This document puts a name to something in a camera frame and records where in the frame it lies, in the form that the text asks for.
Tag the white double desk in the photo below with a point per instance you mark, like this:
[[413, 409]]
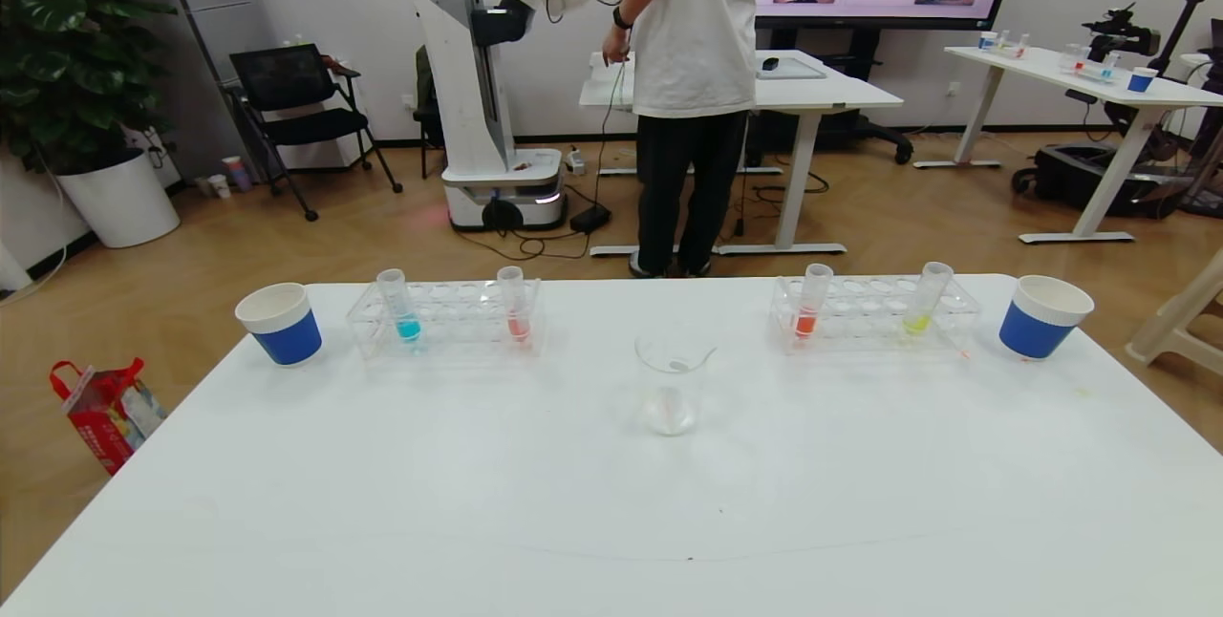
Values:
[[841, 94]]

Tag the yellow pigment test tube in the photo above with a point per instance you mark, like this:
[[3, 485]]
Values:
[[919, 319]]

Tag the black folding chair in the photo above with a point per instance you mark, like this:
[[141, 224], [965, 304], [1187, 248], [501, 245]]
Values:
[[287, 82]]

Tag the white power strip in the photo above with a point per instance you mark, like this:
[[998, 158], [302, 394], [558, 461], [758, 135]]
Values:
[[575, 160]]

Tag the red pigment test tube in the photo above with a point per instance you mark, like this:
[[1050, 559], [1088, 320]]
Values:
[[807, 319], [517, 323]]

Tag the white mobile robot body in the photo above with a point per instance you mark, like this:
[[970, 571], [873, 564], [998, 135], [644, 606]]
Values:
[[459, 73]]

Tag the red shopping bag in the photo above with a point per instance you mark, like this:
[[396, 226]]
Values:
[[105, 416]]

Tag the small blue paper cup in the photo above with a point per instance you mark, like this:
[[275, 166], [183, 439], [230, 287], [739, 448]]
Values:
[[1142, 81]]

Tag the white plant pot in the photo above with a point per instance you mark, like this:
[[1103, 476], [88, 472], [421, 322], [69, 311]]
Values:
[[119, 202]]

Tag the white floor cup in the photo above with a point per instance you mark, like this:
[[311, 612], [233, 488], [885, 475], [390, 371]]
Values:
[[219, 186]]

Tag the blue pigment test tube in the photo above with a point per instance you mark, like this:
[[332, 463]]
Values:
[[406, 326]]

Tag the beige plastic stool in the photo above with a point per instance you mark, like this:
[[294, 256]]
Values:
[[1185, 321]]

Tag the black background robot arm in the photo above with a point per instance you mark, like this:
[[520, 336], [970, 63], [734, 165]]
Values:
[[1123, 30]]

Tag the person in white shirt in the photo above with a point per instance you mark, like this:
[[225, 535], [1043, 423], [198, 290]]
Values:
[[693, 25]]

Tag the black power adapter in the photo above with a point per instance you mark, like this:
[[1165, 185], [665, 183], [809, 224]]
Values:
[[591, 219]]

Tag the clear plastic test tube rack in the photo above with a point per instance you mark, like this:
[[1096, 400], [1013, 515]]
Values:
[[459, 323], [865, 316]]

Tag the pink floor cup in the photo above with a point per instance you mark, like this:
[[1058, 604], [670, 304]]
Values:
[[237, 174]]

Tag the black display stand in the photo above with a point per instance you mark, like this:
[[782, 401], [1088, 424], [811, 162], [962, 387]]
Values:
[[860, 127]]

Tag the clear glass beaker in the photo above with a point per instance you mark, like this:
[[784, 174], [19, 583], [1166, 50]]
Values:
[[669, 407]]

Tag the green leafy plant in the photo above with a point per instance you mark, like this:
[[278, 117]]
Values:
[[67, 44]]

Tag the white standing desk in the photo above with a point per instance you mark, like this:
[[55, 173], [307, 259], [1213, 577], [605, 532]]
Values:
[[1051, 68]]

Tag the blue and white paper cup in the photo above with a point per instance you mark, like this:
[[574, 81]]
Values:
[[287, 335], [1037, 330]]

